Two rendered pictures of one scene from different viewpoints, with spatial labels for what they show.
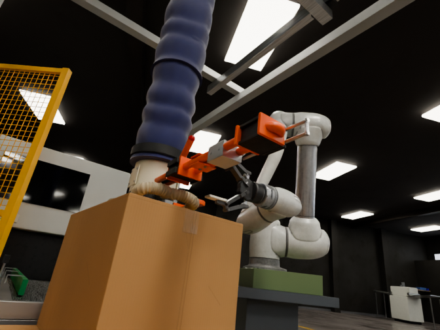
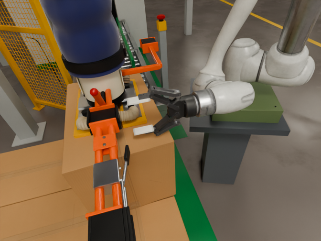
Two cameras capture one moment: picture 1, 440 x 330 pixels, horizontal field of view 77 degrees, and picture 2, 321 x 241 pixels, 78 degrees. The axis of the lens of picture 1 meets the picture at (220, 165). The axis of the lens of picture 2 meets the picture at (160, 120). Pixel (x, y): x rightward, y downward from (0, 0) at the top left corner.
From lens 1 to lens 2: 89 cm
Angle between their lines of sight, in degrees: 68
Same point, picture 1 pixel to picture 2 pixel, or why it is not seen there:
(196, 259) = (135, 175)
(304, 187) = (296, 20)
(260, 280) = (218, 116)
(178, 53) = not seen: outside the picture
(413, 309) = not seen: outside the picture
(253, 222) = not seen: hidden behind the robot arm
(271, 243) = (240, 76)
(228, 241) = (160, 156)
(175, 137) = (90, 49)
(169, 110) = (64, 13)
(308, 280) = (266, 114)
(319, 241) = (295, 79)
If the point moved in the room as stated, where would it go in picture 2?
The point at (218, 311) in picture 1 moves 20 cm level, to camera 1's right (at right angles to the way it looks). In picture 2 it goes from (160, 184) to (205, 197)
